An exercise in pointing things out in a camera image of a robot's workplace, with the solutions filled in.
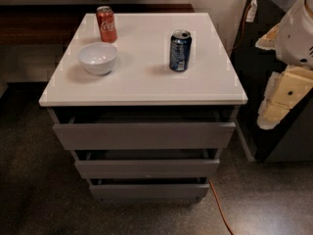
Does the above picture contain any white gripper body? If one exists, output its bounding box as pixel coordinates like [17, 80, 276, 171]
[276, 0, 313, 68]

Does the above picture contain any blue soda can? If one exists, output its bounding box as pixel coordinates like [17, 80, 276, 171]
[169, 29, 192, 71]

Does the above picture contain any black cabinet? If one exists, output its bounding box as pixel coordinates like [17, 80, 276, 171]
[231, 0, 313, 163]

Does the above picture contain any red Coca-Cola can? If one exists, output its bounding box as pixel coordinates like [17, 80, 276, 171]
[96, 6, 117, 43]

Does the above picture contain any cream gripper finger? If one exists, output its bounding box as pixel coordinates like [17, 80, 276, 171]
[255, 24, 279, 51]
[257, 66, 313, 130]

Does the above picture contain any white paper tag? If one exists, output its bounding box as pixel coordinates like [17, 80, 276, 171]
[246, 0, 257, 23]

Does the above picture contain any white bowl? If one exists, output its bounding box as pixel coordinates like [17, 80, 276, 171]
[77, 42, 117, 75]

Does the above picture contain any grey drawer cabinet white top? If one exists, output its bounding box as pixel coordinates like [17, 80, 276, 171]
[38, 12, 249, 205]

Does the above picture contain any orange cable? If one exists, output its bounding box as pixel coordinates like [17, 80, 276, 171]
[208, 179, 235, 235]

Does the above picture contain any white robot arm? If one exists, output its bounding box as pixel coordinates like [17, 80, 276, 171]
[255, 0, 313, 130]

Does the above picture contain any grey top drawer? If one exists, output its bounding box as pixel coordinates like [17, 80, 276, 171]
[53, 109, 235, 150]

